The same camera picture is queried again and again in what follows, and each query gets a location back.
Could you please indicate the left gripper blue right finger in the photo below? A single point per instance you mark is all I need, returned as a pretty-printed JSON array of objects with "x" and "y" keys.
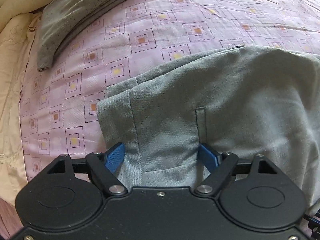
[{"x": 220, "y": 167}]

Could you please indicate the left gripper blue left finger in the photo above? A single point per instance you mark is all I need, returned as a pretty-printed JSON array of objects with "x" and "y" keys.
[{"x": 102, "y": 169}]

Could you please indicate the light grey pants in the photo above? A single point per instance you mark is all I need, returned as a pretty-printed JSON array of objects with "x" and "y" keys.
[{"x": 247, "y": 100}]

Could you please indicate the pink patterned bedsheet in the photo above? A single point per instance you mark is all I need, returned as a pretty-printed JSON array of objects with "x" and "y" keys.
[{"x": 59, "y": 105}]

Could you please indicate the folded dark grey pants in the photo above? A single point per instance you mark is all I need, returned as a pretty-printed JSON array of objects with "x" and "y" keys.
[{"x": 63, "y": 20}]

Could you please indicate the cream folded duvet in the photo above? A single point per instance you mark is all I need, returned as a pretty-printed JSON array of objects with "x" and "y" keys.
[{"x": 19, "y": 19}]

